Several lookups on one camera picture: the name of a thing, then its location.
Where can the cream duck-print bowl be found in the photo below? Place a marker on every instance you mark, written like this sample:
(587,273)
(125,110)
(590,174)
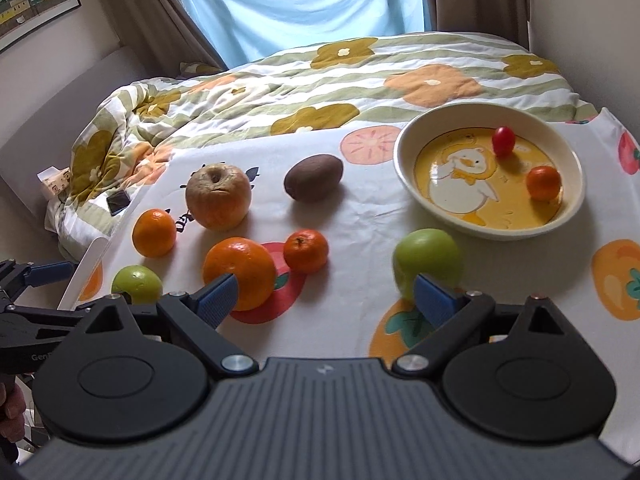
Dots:
(450,210)

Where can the medium mandarin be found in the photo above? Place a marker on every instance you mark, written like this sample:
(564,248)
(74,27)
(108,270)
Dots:
(154,233)

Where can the large green apple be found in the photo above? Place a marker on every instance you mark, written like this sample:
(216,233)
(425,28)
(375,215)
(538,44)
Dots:
(427,255)

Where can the white fruit-print cloth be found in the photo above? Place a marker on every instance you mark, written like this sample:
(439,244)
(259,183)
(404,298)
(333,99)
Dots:
(360,240)

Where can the orange cherry tomato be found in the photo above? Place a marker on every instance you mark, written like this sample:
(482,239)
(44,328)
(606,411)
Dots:
(543,182)

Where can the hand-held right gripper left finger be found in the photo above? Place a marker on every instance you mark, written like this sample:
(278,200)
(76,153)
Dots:
(220,300)

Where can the brown kiwi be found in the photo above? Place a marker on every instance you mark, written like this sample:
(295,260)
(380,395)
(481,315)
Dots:
(314,178)

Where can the small green apple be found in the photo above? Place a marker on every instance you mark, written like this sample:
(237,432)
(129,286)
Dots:
(136,284)

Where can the red cherry tomato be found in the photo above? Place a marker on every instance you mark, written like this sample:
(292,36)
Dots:
(503,141)

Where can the light blue cloth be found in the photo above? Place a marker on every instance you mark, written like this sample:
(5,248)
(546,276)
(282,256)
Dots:
(310,5)

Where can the floral striped blanket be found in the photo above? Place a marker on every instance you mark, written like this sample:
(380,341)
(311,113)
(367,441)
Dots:
(325,85)

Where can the person's left hand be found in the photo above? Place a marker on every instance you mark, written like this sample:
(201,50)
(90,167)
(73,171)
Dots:
(10,407)

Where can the small mandarin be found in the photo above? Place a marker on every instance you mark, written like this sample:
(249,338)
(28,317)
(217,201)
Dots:
(306,251)

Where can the large orange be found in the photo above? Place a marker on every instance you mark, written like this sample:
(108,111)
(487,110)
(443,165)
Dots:
(242,265)

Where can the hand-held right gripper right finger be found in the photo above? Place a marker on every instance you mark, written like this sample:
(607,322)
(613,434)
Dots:
(434,301)

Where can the small white carton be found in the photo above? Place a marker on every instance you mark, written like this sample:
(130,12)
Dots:
(52,182)

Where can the dark phone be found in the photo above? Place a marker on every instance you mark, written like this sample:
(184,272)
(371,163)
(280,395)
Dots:
(118,203)

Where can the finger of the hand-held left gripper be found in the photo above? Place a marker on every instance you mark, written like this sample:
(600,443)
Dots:
(50,272)

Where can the wrinkled brownish apple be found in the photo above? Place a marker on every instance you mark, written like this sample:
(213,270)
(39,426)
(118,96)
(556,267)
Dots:
(217,197)

